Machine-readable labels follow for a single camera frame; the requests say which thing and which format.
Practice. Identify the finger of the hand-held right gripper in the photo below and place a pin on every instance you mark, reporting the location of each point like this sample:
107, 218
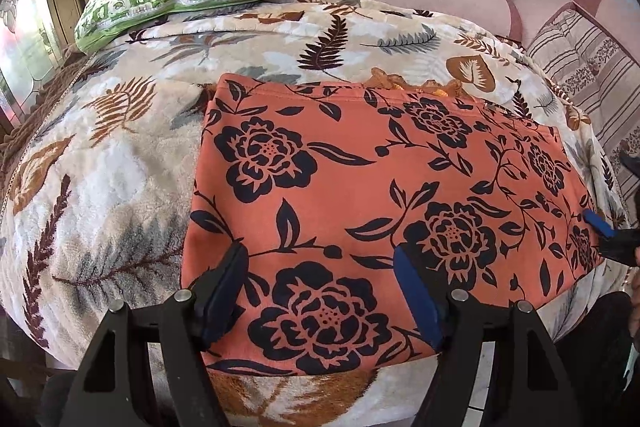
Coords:
600, 223

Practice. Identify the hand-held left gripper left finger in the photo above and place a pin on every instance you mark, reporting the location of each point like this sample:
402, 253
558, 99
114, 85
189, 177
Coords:
225, 297

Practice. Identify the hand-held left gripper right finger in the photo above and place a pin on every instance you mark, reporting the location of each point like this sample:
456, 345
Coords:
417, 297

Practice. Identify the orange floral shirt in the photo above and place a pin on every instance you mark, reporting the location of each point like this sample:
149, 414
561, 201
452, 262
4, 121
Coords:
360, 187

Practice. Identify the person's dark pants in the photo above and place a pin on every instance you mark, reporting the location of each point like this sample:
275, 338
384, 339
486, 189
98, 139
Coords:
612, 347

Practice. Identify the striped pink cushion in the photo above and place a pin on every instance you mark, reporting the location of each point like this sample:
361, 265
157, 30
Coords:
595, 72

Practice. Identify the leaf print fleece blanket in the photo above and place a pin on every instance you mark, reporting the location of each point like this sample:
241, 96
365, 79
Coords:
115, 187

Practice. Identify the brown crochet bedspread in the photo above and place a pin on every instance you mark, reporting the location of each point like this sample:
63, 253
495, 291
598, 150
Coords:
30, 122

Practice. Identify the stained glass window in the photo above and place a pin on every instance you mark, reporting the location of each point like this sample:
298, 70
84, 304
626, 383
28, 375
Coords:
25, 37

